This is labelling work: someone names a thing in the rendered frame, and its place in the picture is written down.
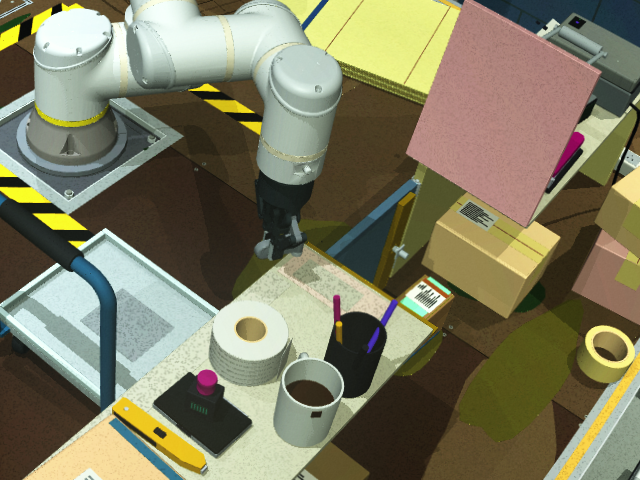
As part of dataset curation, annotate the magenta and black stapler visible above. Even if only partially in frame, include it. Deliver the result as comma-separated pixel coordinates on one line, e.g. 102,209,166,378
543,131,586,195

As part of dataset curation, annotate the tan cardboard box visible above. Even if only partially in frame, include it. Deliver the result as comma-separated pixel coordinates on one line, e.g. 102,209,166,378
593,167,640,257

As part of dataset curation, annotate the grey square base plate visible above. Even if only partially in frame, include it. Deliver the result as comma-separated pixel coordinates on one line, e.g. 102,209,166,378
0,90,185,215

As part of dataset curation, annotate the purple pen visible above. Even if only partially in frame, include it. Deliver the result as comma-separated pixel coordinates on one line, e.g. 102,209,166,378
365,298,400,355

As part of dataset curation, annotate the brown box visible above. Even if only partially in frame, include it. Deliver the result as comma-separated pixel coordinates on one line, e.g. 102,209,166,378
302,441,372,480

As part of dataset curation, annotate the small brown box barcode label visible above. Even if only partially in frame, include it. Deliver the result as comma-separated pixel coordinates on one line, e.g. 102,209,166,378
397,274,456,329

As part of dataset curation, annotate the tan parcel box with label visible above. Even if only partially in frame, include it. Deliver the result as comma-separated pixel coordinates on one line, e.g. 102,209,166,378
420,192,562,320

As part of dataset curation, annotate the pink counter flap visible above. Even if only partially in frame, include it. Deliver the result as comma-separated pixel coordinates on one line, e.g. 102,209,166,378
405,0,603,229

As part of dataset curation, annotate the peach paper pad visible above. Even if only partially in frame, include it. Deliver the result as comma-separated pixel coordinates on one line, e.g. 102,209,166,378
22,412,187,480

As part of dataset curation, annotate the grey mug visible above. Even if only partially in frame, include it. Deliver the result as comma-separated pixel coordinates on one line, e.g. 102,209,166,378
272,351,346,449

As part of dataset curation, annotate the yellow tape roll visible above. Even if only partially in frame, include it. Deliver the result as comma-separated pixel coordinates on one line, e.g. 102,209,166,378
576,324,636,385

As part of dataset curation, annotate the blue gate with yellow edge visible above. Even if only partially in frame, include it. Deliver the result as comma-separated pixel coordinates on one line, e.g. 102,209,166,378
324,178,419,292

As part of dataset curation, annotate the white paper roll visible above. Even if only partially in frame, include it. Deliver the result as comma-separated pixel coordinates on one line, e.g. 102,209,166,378
208,299,293,387

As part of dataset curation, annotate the yellow utility knife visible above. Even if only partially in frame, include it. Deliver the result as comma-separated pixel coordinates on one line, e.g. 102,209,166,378
111,397,209,475

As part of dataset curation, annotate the black pen cup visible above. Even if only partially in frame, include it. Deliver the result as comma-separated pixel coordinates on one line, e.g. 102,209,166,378
323,310,389,400

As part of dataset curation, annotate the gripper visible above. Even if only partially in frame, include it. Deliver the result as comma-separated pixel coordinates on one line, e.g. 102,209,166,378
253,173,317,262

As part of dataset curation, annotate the olive shelf unit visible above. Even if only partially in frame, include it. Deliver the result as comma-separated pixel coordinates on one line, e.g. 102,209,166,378
387,105,640,281

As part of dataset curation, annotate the grey label printer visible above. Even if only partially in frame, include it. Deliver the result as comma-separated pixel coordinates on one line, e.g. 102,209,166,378
541,12,640,118

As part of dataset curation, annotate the yellow cardboard sheet stack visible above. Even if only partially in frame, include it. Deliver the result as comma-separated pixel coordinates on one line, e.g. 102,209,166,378
272,0,464,106

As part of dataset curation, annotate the blue trolley with grey tray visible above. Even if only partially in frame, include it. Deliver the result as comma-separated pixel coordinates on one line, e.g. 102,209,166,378
0,192,222,412

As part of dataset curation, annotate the beige speckled counter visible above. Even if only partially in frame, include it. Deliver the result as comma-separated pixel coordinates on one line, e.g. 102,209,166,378
22,241,444,480

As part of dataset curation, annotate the grey rack with yellow stripe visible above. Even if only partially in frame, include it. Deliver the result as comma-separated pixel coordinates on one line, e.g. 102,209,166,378
542,337,640,480

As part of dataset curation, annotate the pink cardboard box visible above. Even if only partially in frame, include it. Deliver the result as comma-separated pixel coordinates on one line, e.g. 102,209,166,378
571,228,640,312

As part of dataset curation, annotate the black pad with magenta knob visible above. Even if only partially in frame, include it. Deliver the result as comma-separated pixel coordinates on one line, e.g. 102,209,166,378
152,369,254,459

